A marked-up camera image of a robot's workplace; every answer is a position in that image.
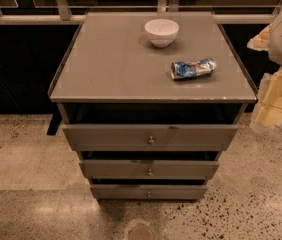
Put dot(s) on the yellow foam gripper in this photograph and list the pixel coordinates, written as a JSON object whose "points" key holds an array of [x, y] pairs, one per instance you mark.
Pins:
{"points": [[268, 111]]}

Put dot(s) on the grey drawer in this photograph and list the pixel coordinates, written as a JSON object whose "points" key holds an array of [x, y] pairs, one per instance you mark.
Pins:
{"points": [[149, 137], [148, 169], [148, 192]]}

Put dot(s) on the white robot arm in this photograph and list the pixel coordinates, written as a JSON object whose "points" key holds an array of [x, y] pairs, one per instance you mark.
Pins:
{"points": [[267, 113]]}

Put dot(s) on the grey drawer cabinet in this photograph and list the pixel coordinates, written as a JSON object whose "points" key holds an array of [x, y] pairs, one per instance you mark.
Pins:
{"points": [[114, 75]]}

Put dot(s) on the grey bottom drawer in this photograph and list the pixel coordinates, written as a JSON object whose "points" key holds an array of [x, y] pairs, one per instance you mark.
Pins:
{"points": [[148, 192]]}

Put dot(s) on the grey top drawer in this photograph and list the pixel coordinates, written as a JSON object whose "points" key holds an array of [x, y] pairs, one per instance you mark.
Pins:
{"points": [[149, 137]]}

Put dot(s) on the crushed blue soda can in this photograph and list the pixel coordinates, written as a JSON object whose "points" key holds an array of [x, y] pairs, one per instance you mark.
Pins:
{"points": [[192, 69]]}

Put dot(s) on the white ceramic bowl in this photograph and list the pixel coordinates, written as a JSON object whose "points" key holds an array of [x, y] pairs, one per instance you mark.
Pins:
{"points": [[161, 32]]}

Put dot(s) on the metal railing frame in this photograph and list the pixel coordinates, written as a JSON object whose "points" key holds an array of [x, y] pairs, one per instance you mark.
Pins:
{"points": [[31, 17]]}

